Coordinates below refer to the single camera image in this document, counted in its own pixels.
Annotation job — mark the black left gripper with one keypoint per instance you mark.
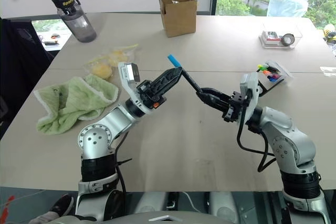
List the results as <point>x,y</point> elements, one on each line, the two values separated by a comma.
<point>149,95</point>

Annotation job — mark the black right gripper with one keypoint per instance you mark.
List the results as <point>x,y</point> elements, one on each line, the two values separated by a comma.
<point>233,106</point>

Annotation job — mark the black pen with blue cap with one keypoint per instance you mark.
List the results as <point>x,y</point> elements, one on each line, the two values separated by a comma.
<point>190,81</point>

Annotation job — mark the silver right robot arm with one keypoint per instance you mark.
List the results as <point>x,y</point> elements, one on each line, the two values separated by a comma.
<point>288,134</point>

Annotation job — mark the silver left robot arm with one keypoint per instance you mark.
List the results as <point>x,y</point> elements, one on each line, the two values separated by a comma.
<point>115,120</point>

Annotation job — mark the clear bag with yellow contents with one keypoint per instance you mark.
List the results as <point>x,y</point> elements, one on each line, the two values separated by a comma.
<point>115,57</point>

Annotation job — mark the open brown cardboard box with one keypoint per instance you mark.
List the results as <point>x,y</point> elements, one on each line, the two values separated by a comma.
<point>181,16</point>

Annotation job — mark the clear case of coloured markers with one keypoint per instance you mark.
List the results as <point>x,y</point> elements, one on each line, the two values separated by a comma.
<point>274,74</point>

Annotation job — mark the red and white packet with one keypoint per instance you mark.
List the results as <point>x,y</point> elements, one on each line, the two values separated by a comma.
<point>271,36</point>

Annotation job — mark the dark tape roll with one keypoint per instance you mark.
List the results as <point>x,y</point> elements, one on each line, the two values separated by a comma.
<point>288,39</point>

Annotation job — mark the green towel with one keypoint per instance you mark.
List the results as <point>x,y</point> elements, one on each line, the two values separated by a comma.
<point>76,100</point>

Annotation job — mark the clear plastic box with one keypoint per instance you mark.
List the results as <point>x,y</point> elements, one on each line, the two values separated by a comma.
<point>296,35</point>

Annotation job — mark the grey sports water bottle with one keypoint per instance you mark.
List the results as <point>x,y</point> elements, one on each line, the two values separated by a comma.
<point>78,24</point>

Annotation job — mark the white crumpled plastic piece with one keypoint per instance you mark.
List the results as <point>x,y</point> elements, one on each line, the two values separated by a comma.
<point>328,70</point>

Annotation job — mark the light blue plastic bag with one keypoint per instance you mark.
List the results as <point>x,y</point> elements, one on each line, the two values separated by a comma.
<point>287,5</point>

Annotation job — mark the yellow and black object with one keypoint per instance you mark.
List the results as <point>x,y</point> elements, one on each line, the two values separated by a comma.
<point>329,32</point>

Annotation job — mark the black shoe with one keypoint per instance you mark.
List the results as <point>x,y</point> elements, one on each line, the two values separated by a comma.
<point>62,205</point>

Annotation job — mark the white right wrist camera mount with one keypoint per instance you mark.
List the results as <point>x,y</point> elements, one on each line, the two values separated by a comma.
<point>252,95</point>

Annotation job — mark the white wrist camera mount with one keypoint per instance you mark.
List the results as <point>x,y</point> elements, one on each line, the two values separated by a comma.
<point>126,82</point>
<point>252,95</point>

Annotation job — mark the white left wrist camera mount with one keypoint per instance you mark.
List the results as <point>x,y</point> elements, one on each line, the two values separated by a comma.
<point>126,82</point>

